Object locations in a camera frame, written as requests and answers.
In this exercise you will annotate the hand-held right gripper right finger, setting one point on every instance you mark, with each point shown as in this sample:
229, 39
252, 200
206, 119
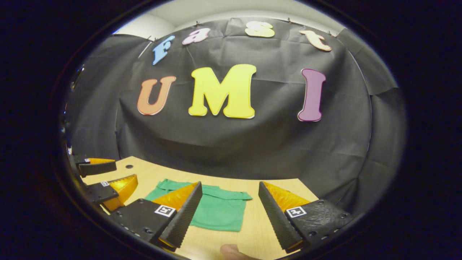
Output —
274, 216

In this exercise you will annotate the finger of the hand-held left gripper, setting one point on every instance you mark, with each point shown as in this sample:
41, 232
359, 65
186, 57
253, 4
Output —
97, 168
97, 191

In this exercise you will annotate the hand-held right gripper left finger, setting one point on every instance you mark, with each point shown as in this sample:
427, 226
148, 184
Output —
184, 220

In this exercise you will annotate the green T-shirt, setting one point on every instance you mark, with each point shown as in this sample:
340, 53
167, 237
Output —
220, 209

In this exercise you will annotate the black backdrop cloth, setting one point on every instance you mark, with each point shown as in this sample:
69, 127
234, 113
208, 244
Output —
234, 144

